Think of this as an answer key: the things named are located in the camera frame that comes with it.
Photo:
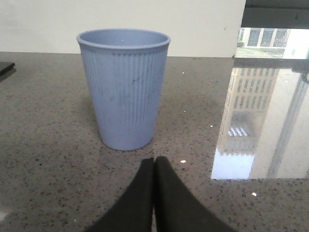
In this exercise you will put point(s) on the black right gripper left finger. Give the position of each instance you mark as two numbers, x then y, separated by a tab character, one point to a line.
134	209

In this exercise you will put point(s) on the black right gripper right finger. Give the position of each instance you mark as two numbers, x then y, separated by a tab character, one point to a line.
176	208

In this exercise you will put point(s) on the window with building view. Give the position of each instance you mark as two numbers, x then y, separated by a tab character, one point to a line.
274	29

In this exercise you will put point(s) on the black glass gas stove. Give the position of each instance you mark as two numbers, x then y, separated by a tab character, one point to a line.
6	67

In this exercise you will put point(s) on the light blue ribbed cup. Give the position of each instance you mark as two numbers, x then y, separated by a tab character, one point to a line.
124	69

